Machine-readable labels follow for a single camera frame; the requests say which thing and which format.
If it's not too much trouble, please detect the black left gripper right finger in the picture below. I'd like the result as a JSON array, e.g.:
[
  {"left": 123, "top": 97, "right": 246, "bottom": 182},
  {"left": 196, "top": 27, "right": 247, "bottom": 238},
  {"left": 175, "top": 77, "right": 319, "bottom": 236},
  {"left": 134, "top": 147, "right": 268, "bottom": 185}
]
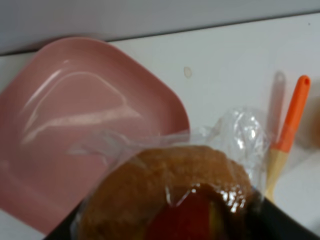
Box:
[{"left": 246, "top": 194, "right": 320, "bottom": 240}]

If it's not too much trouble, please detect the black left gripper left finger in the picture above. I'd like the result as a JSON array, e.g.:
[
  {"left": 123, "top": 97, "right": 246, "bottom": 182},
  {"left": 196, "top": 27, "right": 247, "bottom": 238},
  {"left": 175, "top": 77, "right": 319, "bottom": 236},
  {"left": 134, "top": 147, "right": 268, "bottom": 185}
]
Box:
[{"left": 45, "top": 205, "right": 83, "bottom": 240}]

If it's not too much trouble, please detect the plastic-wrapped muffin with red topping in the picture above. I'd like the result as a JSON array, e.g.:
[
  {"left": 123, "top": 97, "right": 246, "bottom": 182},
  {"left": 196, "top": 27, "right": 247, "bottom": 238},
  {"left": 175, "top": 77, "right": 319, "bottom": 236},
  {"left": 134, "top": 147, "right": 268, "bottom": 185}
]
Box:
[{"left": 70, "top": 108, "right": 271, "bottom": 240}]

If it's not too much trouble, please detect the pink square plate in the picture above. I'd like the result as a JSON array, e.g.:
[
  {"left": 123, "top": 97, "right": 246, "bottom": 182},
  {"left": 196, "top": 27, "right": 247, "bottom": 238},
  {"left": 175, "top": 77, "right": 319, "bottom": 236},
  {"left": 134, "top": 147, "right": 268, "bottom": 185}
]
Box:
[{"left": 0, "top": 37, "right": 190, "bottom": 234}]

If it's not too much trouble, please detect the orange-handled yellow spatula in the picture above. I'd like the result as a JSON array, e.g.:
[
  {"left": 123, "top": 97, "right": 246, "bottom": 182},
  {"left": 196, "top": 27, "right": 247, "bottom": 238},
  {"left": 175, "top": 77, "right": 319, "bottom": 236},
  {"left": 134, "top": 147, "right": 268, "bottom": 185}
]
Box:
[{"left": 264, "top": 75, "right": 311, "bottom": 203}]

